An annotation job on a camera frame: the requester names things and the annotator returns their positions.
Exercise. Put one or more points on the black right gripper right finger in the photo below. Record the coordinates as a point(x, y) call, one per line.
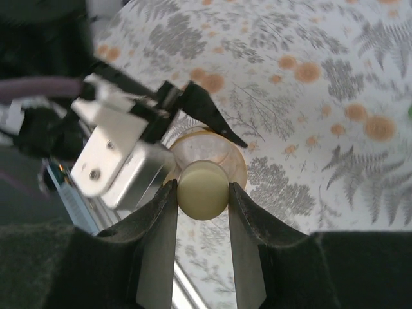
point(322, 273)

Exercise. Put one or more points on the yellow tea bottle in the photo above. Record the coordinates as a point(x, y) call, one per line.
point(233, 161)

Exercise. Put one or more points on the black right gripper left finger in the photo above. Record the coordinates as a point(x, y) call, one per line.
point(80, 270)

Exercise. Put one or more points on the pale yellow bottle cap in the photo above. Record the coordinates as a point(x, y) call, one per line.
point(202, 190)

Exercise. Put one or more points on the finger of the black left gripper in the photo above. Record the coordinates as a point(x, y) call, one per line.
point(209, 112)

